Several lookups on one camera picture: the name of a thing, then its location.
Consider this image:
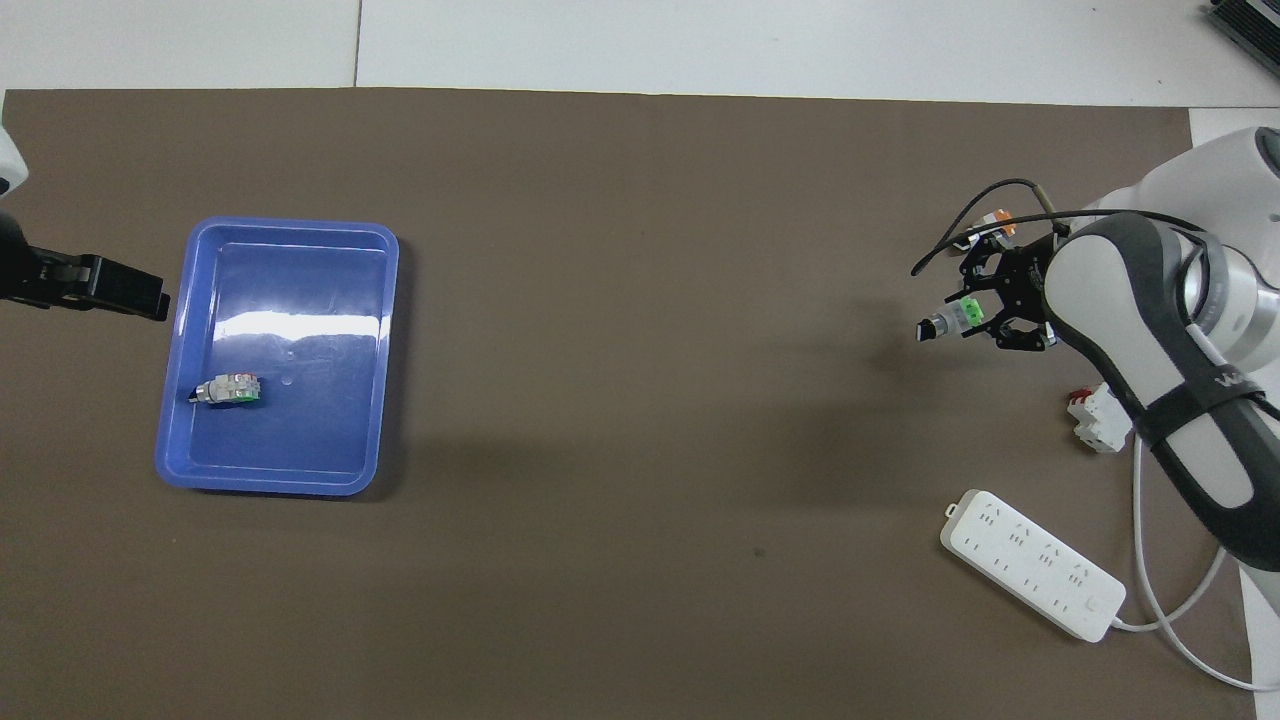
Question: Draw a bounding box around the orange and white rotary switch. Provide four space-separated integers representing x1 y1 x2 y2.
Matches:
960 208 1018 251

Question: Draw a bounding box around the grey ribbed metal device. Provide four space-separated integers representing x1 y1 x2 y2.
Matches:
1205 0 1280 51

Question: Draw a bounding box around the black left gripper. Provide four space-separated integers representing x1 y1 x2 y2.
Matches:
0 212 171 322

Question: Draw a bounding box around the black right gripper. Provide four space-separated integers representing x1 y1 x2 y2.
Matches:
945 235 1061 352

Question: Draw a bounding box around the white circuit breaker red lever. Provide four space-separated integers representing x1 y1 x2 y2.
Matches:
1065 383 1136 454

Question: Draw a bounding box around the brown table mat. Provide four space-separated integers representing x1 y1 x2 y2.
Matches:
0 88 1256 720

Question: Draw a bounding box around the green and white rotary switch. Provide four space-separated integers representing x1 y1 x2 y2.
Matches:
918 295 989 343

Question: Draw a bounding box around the white switch with mixed colours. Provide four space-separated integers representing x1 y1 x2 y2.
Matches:
188 372 265 409

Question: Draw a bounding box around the white power strip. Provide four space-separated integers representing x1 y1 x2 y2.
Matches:
940 488 1126 643

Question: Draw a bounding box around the blue plastic tray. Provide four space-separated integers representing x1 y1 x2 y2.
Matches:
155 217 401 498

